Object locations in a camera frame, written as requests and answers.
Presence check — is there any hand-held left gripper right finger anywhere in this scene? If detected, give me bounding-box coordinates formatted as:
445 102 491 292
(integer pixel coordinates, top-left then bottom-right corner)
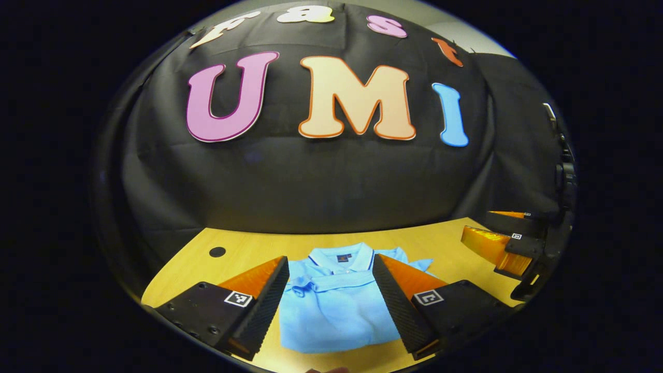
372 253 520 362

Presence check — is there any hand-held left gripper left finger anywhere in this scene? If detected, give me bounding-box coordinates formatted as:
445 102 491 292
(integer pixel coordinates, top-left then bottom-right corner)
141 255 291 363

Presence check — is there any light blue T-shirt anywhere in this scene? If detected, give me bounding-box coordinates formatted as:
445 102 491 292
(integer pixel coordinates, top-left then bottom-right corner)
279 242 435 354

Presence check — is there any black backdrop cloth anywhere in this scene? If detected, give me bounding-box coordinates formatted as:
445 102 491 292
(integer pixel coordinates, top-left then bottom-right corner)
93 0 575 301

